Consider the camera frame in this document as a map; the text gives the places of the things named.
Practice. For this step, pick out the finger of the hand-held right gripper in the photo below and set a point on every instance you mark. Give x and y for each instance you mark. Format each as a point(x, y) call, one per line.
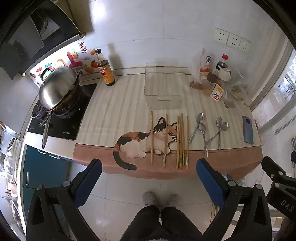
point(275, 168)

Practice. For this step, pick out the white wall socket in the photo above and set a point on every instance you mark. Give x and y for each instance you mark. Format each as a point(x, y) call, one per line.
point(220, 35)
point(233, 40)
point(245, 45)

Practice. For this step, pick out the round-bowl metal spoon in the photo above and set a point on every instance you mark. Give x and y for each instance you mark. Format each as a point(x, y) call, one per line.
point(224, 125)
point(202, 128)

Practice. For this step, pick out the blue kitchen cabinet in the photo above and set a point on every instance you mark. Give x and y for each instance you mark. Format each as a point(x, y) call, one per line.
point(44, 169)

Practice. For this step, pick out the colourful wall sticker sheet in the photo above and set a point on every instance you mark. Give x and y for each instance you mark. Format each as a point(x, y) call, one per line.
point(81, 60)

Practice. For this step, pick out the blue smartphone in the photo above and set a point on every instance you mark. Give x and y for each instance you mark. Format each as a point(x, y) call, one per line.
point(248, 129)

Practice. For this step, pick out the row of wooden chopsticks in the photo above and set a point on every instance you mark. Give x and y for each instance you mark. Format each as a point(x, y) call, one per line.
point(180, 143)

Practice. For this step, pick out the steel wok lid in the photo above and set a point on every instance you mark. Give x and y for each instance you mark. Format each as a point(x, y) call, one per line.
point(57, 85)

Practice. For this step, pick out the person's legs in dark pants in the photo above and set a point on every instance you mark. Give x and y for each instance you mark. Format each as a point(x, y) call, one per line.
point(150, 222)

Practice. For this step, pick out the window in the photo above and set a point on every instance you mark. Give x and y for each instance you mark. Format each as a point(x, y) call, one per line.
point(277, 97)

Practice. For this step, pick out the oval-bowl metal spoon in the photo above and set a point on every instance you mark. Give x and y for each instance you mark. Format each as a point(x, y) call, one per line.
point(200, 117)
point(218, 121)

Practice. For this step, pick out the spice jar with brown lid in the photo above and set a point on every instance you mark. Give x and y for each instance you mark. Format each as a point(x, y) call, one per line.
point(212, 80)

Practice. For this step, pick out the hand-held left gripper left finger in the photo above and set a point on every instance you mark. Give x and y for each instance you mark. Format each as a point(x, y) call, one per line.
point(86, 185)

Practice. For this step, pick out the grey slipper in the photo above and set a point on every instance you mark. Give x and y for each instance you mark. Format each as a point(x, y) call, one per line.
point(150, 198)
point(172, 200)

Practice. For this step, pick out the black range hood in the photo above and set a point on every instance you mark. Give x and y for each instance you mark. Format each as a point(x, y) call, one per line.
point(57, 23)

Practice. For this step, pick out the dark bottle with red cap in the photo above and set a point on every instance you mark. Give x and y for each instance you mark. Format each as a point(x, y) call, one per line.
point(223, 61)

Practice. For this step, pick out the yellow seasoning box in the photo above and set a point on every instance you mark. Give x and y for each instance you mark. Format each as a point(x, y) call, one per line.
point(217, 93)

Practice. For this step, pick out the white printed plastic bag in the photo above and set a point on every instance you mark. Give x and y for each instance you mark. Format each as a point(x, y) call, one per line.
point(203, 62)

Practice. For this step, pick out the cat printed table mat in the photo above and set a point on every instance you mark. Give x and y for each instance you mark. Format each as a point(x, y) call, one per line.
point(115, 104)

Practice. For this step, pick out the clear plastic container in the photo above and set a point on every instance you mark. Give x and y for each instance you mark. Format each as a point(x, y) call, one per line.
point(161, 92)

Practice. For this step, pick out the white cup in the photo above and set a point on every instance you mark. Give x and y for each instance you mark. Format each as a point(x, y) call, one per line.
point(224, 74)

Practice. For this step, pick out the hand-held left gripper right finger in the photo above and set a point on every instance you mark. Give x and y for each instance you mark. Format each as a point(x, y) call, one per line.
point(208, 183)

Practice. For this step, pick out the metal dish rack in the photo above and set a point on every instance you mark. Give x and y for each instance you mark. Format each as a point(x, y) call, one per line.
point(9, 157)

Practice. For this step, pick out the black gas stove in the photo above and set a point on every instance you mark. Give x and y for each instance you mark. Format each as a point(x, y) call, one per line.
point(67, 125)

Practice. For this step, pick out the dark soy sauce bottle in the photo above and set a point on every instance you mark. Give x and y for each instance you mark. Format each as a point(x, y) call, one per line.
point(105, 69)

